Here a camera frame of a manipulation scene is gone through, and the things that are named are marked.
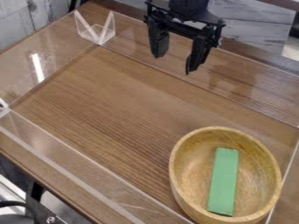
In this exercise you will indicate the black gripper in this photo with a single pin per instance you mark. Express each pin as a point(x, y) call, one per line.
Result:
point(187, 18)

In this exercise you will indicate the green rectangular block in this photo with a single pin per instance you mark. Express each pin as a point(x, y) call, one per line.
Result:
point(223, 182)

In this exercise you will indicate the brown wooden bowl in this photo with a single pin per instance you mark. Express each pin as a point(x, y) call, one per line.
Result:
point(259, 176)

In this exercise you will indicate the clear acrylic tray walls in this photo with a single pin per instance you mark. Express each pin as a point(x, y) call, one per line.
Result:
point(92, 114)

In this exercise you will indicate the clear acrylic corner bracket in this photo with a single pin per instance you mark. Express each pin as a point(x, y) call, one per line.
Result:
point(99, 34)

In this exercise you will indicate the black table leg bracket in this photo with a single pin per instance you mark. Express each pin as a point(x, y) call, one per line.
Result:
point(42, 214)

